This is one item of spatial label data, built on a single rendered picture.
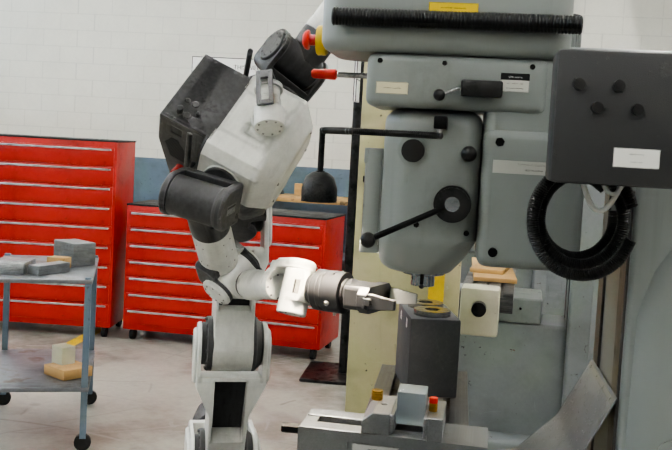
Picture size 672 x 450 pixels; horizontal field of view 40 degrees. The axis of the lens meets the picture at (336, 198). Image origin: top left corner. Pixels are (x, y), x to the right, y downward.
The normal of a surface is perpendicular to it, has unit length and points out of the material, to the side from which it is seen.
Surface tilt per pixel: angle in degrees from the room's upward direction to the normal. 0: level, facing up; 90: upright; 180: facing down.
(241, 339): 81
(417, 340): 90
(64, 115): 90
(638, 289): 90
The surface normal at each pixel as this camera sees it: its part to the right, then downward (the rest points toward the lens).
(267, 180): 0.58, 0.45
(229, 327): 0.20, -0.09
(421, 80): -0.14, 0.06
